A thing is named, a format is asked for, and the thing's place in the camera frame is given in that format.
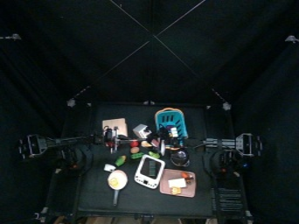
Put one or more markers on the yellow toy biscuit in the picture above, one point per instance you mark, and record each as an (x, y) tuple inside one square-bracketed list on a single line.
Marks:
[(176, 190)]

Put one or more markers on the green toy pepper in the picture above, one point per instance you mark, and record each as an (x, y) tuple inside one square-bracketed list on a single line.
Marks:
[(154, 155)]

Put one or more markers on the silver paring knife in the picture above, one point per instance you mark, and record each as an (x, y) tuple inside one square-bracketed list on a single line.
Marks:
[(162, 149)]

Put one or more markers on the toy corn cob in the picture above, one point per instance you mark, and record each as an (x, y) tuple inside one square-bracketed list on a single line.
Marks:
[(121, 160)]

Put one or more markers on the orange toy carrot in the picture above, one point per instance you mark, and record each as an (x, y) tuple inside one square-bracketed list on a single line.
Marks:
[(188, 176)]

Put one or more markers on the green toy cucumber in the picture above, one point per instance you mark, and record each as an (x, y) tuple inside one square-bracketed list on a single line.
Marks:
[(137, 155)]

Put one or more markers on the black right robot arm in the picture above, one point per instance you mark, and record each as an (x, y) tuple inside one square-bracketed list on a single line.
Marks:
[(226, 143)]

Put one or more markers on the white card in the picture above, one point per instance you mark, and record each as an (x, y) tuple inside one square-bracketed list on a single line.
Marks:
[(177, 183)]

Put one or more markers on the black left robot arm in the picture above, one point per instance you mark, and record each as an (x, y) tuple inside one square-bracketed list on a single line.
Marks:
[(58, 142)]

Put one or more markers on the yellow toy cheese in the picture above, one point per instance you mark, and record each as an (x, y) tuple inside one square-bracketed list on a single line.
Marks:
[(146, 144)]

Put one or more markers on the purple toy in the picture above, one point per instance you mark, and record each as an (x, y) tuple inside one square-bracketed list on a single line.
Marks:
[(170, 127)]

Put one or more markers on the white kitchen scale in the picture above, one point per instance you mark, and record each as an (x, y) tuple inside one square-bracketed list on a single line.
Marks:
[(150, 171)]

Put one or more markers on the red toy tomato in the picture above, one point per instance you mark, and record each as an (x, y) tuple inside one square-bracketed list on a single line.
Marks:
[(134, 143)]

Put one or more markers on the white striped toy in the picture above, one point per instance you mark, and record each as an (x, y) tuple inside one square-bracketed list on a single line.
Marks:
[(174, 131)]

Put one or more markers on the peach toy egg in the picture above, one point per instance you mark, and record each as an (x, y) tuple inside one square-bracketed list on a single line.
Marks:
[(136, 150)]

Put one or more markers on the teal plastic basket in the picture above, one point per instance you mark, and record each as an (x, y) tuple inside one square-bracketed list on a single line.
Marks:
[(164, 118)]

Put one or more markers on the black toy pot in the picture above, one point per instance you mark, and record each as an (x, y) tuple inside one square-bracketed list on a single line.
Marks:
[(180, 159)]

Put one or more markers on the pink tray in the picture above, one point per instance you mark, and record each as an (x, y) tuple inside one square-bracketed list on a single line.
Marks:
[(168, 191)]

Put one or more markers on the metal frame bracket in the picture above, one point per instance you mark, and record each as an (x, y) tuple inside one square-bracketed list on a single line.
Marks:
[(292, 38), (226, 105), (15, 37), (71, 102)]

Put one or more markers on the white toy toaster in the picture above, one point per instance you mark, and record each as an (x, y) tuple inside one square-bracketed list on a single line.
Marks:
[(141, 130)]

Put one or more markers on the toy pan with fried egg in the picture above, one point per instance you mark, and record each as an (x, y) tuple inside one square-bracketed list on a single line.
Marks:
[(117, 180)]

